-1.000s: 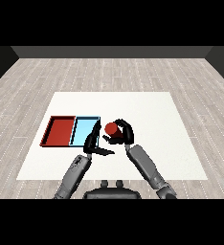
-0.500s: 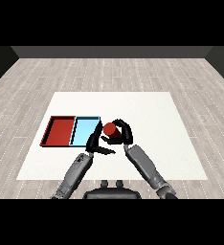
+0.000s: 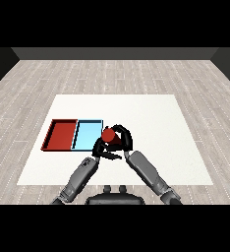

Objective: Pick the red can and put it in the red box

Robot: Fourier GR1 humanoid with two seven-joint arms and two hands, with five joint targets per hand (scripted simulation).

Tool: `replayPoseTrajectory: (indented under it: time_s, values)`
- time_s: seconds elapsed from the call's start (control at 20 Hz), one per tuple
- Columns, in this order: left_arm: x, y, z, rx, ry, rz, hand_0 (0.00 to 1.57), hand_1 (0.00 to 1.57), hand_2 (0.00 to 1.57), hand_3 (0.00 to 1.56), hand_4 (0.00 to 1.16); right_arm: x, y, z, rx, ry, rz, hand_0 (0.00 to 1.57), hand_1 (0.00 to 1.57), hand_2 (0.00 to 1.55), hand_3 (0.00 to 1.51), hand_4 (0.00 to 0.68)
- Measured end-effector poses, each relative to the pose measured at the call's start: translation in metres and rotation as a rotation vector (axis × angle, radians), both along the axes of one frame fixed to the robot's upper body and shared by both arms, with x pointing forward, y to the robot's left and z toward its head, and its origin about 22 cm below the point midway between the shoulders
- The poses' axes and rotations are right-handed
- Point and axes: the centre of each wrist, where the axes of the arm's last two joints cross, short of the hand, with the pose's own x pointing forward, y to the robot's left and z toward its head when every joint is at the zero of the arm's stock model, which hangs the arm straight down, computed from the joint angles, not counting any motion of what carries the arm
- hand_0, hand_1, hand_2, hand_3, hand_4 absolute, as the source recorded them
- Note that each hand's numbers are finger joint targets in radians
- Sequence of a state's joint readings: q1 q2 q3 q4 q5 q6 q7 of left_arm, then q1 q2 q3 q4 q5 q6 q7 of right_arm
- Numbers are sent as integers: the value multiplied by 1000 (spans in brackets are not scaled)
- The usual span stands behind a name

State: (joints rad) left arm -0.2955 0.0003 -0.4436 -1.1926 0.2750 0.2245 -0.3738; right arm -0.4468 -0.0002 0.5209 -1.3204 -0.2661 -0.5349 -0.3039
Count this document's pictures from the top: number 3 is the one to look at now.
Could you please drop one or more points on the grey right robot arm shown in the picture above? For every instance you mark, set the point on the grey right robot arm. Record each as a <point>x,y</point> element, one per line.
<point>149,174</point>

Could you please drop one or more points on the red shallow open box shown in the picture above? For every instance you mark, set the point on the red shallow open box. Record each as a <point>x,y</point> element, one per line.
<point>60,135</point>

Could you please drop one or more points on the light blue shallow open box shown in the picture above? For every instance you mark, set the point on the light blue shallow open box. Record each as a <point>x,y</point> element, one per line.
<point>87,134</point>

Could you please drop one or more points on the red can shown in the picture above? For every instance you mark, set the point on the red can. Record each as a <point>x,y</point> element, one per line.
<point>109,136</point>

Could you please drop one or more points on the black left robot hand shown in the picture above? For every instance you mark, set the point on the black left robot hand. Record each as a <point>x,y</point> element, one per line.
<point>99,150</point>

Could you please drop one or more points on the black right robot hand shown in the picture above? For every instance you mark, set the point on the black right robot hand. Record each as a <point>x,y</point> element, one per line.
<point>127,138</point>

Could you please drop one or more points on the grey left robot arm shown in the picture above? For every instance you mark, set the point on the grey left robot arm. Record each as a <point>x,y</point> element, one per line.
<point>79,178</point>

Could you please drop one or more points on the dark grey robot body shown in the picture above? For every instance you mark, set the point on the dark grey robot body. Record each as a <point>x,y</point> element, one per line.
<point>114,197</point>

